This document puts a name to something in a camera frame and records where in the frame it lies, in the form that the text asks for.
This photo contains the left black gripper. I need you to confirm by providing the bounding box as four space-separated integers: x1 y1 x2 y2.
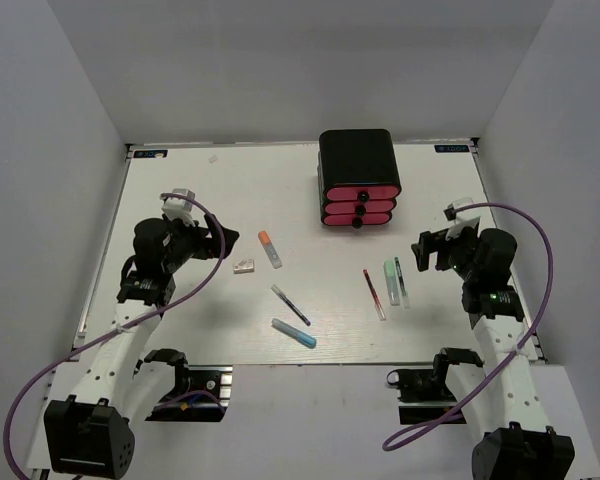
163 214 239 274

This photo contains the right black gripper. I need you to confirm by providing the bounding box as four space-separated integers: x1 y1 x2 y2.
412 224 481 282

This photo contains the orange capped highlighter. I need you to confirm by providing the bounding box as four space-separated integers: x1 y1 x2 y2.
258 230 282 269

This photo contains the pink drawer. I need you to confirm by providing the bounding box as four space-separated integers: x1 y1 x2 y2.
322 199 397 215
321 185 401 202
321 212 392 229

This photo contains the blue capped highlighter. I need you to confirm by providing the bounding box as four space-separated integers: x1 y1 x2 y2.
271 318 317 349

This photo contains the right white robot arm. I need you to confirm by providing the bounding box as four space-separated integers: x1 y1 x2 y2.
411 221 575 479

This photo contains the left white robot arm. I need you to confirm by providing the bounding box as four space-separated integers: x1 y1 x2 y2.
43 215 239 479

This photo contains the white eraser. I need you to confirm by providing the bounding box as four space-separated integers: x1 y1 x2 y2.
233 259 255 274

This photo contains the green capped highlighter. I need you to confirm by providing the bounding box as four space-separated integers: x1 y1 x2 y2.
383 260 400 306

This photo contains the dark green pen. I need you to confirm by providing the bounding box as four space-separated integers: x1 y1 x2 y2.
394 256 410 308

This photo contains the red pen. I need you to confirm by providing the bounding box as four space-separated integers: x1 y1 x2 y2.
363 269 387 321

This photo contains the black drawer cabinet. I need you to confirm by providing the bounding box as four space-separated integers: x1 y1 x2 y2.
317 129 402 219

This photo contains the right blue label sticker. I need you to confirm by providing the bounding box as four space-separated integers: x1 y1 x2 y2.
434 144 471 153

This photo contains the blue label sticker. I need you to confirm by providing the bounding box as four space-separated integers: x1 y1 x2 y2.
133 149 168 159
434 144 471 153

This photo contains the purple pen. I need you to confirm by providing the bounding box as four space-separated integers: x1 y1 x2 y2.
271 284 311 326

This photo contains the left blue label sticker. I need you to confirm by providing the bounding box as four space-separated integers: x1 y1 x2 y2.
133 149 168 159

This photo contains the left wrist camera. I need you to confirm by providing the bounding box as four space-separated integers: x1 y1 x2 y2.
160 188 195 224

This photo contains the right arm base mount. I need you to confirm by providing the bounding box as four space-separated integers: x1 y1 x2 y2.
386 348 483 426

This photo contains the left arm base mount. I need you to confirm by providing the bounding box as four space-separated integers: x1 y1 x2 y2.
135 348 233 423

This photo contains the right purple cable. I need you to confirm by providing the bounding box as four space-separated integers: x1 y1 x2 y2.
381 202 554 453

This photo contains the purple cable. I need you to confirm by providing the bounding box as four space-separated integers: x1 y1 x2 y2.
3 192 228 476
381 202 554 453

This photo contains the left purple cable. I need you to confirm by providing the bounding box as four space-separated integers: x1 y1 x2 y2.
3 192 228 476

